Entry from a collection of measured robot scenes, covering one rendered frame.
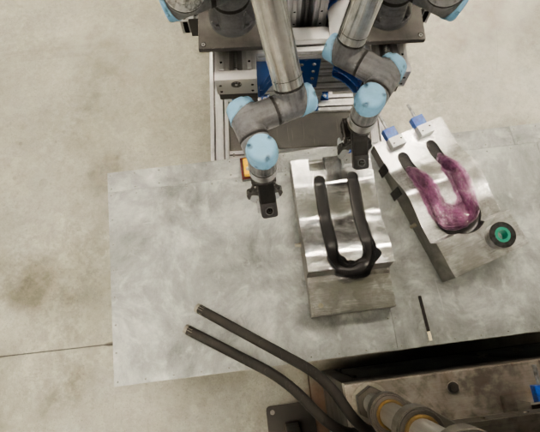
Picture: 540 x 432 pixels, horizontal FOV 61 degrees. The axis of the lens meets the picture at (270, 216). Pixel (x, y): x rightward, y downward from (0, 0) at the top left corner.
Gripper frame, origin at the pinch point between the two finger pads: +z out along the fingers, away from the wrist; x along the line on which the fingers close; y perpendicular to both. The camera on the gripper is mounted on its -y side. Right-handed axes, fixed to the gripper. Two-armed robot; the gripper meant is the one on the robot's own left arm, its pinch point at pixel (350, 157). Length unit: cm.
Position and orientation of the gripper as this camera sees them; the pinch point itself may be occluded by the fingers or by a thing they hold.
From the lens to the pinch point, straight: 151.2
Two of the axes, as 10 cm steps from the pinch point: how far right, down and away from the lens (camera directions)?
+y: -1.2, -9.6, 2.6
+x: -9.9, 1.2, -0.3
